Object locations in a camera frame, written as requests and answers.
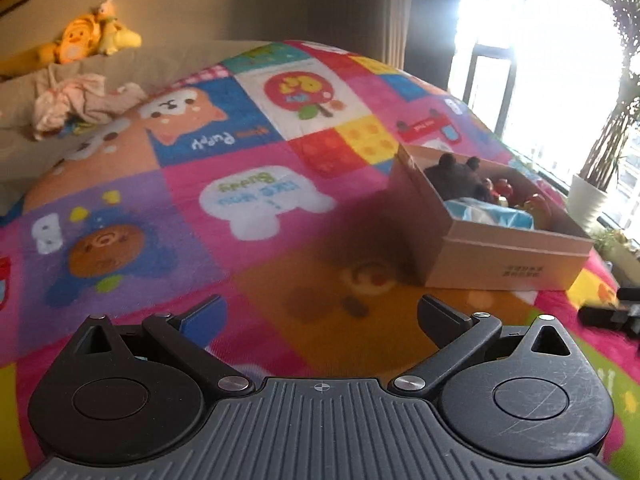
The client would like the blue tissue pack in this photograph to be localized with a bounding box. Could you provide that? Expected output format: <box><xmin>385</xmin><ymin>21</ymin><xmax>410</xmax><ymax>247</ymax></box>
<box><xmin>444</xmin><ymin>197</ymin><xmax>534</xmax><ymax>230</ymax></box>

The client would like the red figurine toy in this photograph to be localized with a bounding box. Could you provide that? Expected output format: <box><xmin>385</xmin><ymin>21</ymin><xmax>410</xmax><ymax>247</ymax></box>
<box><xmin>483</xmin><ymin>178</ymin><xmax>513</xmax><ymax>207</ymax></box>

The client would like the black plush toy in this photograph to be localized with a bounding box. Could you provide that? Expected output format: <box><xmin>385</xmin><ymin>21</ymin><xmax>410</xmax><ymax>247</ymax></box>
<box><xmin>423</xmin><ymin>153</ymin><xmax>495</xmax><ymax>204</ymax></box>

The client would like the white plant pot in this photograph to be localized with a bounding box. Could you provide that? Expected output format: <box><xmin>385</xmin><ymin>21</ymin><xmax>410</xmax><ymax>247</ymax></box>
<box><xmin>566</xmin><ymin>174</ymin><xmax>606</xmax><ymax>231</ymax></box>

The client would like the white cardboard box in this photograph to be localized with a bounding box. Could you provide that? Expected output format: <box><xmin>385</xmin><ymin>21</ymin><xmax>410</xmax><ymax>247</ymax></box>
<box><xmin>388</xmin><ymin>144</ymin><xmax>592</xmax><ymax>292</ymax></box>

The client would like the colourful cartoon play mat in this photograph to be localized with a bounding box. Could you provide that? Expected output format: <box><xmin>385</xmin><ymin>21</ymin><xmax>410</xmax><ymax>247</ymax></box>
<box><xmin>1</xmin><ymin>41</ymin><xmax>639</xmax><ymax>479</ymax></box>

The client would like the pink crumpled cloth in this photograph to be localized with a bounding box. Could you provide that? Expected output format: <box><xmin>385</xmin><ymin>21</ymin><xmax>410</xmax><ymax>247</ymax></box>
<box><xmin>32</xmin><ymin>74</ymin><xmax>148</xmax><ymax>141</ymax></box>

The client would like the yellow small plush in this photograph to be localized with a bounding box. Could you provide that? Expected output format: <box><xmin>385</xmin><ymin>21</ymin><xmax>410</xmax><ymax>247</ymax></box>
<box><xmin>96</xmin><ymin>0</ymin><xmax>142</xmax><ymax>55</ymax></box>

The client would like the orange duck plush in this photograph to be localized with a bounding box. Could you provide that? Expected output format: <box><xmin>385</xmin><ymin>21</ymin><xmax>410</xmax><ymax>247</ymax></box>
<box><xmin>56</xmin><ymin>14</ymin><xmax>101</xmax><ymax>64</ymax></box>

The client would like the beige curtain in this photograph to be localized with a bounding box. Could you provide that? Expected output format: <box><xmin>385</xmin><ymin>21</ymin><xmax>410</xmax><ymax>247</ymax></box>
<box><xmin>382</xmin><ymin>0</ymin><xmax>412</xmax><ymax>68</ymax></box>

